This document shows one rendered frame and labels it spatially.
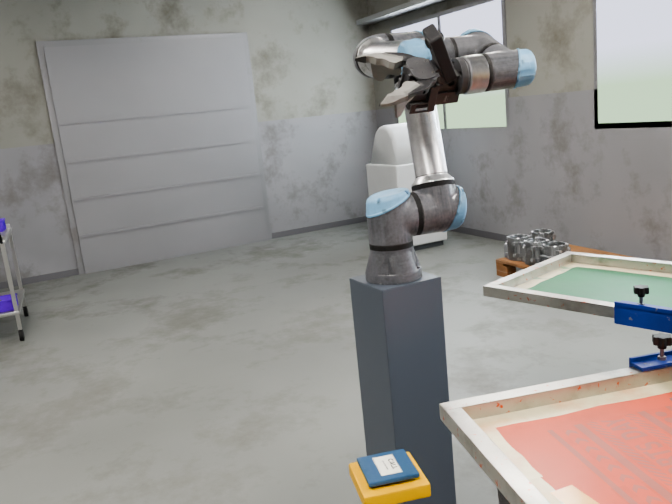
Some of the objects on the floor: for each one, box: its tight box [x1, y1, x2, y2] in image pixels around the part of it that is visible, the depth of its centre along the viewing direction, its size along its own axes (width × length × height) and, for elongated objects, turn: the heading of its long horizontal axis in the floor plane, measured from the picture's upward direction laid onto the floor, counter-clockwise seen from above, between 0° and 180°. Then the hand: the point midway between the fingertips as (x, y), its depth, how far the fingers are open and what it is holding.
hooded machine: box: [366, 123, 447, 251], centre depth 768 cm, size 74×62×143 cm
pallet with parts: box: [496, 229, 636, 277], centre depth 567 cm, size 134×91×37 cm
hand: (366, 78), depth 124 cm, fingers open, 14 cm apart
